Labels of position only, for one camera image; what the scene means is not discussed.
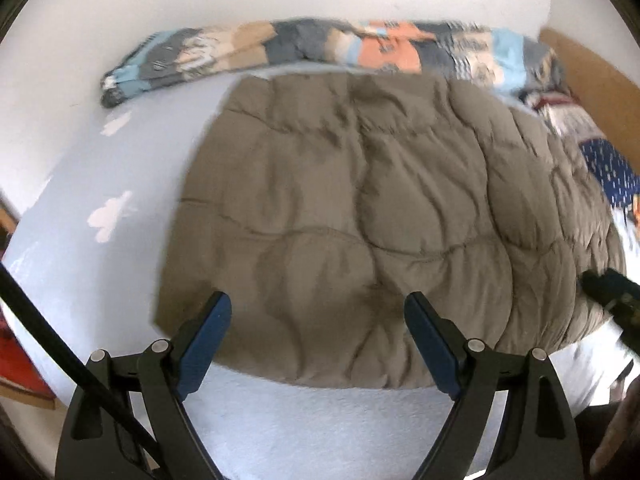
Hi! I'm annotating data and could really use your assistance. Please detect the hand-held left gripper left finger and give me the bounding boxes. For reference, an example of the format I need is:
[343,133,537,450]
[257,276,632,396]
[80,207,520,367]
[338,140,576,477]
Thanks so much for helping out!
[54,291,232,480]

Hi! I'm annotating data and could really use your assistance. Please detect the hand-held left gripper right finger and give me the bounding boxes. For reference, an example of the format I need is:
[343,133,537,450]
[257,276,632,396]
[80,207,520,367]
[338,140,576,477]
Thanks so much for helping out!
[404,291,585,480]

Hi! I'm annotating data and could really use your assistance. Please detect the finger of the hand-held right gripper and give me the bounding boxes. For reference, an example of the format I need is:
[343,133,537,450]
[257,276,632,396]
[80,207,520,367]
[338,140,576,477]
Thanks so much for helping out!
[582,269,640,356]

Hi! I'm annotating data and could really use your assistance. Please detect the olive quilted hooded jacket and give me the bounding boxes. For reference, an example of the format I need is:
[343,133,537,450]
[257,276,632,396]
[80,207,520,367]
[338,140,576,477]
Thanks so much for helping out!
[152,72,628,391]

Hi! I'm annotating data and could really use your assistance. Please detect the striped and starred pillow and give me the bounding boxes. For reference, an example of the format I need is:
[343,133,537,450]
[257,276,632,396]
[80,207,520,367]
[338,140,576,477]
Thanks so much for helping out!
[520,87,640,208]

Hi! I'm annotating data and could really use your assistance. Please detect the person's dark clothing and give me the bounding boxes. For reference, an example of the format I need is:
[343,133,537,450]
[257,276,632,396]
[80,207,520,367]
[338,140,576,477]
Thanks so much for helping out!
[575,402,621,480]

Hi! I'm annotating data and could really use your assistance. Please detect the red plastic bag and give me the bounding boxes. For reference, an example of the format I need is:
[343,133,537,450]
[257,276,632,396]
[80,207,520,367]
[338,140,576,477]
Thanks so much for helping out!
[0,320,51,396]

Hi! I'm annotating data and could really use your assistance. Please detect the wooden headboard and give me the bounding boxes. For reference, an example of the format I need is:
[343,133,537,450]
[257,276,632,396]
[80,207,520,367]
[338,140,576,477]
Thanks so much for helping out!
[539,27,640,146]

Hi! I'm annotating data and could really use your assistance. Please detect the patchwork printed quilt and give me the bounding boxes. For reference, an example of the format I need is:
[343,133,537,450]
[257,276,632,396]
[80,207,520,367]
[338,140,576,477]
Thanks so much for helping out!
[100,17,568,108]

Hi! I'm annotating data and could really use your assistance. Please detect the black cable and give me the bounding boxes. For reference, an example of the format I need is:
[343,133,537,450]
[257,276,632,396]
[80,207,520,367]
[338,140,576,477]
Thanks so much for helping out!
[0,262,161,456]

